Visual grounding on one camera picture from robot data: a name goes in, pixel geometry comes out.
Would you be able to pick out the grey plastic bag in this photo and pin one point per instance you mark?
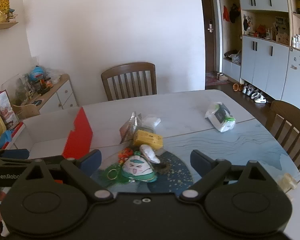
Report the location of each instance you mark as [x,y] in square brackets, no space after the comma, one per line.
[237,57]

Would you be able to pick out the grey shoes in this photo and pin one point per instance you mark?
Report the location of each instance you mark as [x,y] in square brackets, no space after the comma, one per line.
[247,90]

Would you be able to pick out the orange bead ornament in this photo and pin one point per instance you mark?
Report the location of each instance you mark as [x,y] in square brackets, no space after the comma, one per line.
[125,154]

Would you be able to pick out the black hat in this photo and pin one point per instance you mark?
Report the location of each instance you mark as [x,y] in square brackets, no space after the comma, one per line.
[234,12]

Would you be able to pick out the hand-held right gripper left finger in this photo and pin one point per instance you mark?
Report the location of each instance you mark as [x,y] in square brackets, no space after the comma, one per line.
[92,160]

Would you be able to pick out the black toy vehicle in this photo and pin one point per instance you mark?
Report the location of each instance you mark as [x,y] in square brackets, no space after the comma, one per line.
[43,88]

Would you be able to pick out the white tissue packet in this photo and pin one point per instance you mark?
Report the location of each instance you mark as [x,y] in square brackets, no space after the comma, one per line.
[220,120]

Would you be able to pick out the clear display case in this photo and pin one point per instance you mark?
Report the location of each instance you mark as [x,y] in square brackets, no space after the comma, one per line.
[17,87]

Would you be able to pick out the blue cloth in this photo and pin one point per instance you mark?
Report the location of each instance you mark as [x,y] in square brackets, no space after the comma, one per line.
[6,137]

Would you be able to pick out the clear bag of white bits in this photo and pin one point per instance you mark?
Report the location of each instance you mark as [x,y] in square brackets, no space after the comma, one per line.
[151,121]

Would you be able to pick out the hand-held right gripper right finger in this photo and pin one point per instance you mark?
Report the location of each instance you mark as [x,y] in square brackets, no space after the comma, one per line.
[197,160]

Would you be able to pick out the red printed paper bag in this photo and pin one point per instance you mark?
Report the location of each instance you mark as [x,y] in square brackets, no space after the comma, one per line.
[2,107]

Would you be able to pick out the white bottle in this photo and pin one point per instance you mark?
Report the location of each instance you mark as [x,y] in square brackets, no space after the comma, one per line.
[295,43]

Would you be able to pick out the light wooden tray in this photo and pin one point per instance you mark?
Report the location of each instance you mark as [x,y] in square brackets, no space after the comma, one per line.
[27,110]

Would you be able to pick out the dark brown door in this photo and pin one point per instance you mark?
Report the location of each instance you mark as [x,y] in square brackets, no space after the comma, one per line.
[208,5]

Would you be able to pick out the red patterned doormat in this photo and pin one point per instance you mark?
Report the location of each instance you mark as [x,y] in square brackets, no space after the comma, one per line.
[215,80]

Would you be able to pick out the foil snack packet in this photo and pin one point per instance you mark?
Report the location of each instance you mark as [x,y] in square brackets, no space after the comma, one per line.
[128,127]

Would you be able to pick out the wooden wall shelf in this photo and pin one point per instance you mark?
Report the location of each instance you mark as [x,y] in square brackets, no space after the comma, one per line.
[5,25]

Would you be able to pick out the yellow sponge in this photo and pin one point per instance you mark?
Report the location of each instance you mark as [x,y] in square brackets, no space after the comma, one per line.
[147,138]

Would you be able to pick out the black hanging bag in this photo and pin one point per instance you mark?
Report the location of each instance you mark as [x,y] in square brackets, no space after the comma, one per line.
[245,23]

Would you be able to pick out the white wooden sideboard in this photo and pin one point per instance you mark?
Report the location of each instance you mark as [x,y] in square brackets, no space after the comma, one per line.
[62,92]

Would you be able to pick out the blue globe toy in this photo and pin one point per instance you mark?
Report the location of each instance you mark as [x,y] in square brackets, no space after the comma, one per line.
[37,73]

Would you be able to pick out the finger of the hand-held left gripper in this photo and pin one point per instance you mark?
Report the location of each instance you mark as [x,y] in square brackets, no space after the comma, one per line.
[50,159]
[15,153]

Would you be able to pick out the orange shoe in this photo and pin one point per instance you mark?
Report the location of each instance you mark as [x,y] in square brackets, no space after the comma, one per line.
[236,87]

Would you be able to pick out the red hat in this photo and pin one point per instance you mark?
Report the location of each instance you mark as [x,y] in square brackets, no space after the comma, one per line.
[225,13]

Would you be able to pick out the grey wall cabinet unit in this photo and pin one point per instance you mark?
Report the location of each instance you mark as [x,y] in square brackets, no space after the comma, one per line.
[265,62]

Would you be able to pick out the clear plastic bag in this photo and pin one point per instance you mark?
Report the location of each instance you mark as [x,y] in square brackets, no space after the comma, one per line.
[53,75]

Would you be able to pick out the beige slipper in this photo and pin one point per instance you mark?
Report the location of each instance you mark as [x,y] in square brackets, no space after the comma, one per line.
[222,76]

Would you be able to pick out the brown wooden chair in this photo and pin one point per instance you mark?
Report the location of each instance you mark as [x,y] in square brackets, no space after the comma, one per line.
[128,70]
[287,110]

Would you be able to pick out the cream plastic object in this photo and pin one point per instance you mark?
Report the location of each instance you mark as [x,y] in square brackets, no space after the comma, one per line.
[287,182]

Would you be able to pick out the red cardboard box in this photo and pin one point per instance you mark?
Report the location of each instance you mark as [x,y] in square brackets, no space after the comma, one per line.
[82,135]

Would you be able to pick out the white shoes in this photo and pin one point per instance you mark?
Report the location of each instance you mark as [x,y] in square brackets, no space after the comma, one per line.
[259,98]

